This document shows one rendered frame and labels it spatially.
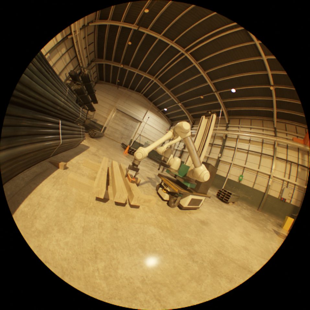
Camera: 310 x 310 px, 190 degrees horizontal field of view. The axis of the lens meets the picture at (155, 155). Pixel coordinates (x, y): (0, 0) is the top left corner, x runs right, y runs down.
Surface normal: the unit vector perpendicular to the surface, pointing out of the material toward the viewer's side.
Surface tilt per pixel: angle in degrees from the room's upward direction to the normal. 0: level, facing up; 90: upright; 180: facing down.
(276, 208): 90
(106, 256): 0
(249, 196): 90
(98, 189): 90
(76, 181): 90
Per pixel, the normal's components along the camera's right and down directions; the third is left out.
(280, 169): -0.80, -0.37
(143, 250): 0.42, -0.91
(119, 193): 0.45, 0.20
